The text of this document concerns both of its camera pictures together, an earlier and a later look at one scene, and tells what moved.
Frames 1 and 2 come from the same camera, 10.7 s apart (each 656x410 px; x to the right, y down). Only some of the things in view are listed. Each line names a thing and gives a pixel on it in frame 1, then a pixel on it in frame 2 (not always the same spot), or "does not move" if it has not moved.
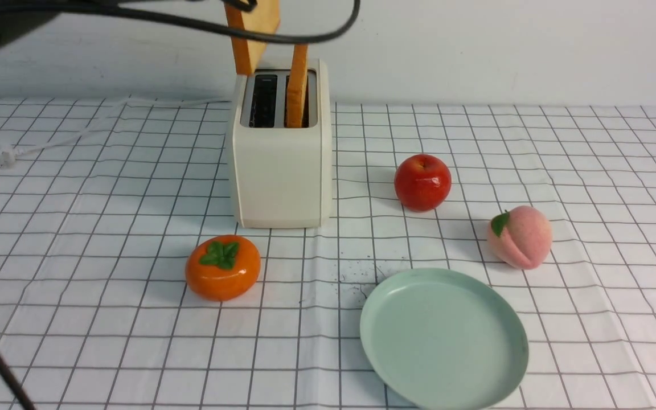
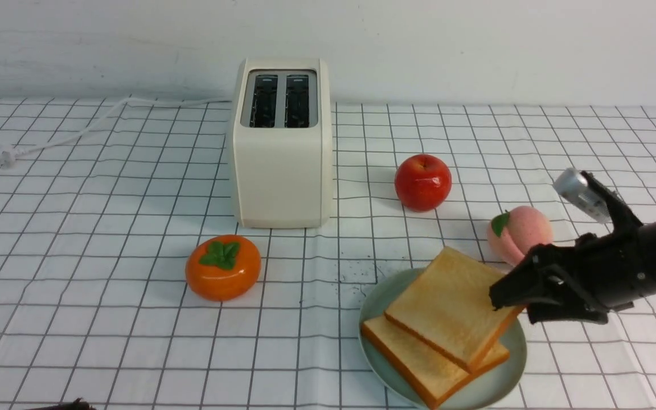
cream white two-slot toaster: x=282 y=159 does not move
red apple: x=422 y=182 does not move
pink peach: x=521 y=238 does not move
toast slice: x=264 y=17 → x=431 y=376
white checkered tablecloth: x=80 y=216 does not move
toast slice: x=297 y=86 → x=447 y=308
